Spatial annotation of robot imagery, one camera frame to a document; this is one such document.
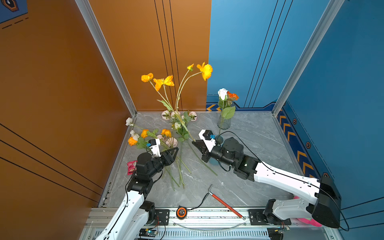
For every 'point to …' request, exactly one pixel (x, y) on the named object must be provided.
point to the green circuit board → (148, 232)
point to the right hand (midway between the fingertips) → (192, 141)
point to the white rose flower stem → (226, 111)
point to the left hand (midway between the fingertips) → (177, 149)
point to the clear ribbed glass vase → (222, 123)
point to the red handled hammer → (210, 192)
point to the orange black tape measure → (181, 213)
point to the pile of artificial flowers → (174, 137)
